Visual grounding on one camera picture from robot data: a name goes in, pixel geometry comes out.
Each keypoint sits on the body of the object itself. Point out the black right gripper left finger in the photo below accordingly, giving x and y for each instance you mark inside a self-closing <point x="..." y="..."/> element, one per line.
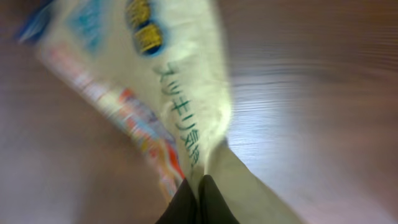
<point x="183" y="207"/>

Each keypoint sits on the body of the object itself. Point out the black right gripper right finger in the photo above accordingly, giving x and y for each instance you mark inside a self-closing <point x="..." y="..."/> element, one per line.
<point x="213" y="207"/>

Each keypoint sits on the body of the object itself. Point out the cream chips bag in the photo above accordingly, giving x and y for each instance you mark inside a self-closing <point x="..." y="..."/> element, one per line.
<point x="157" y="70"/>

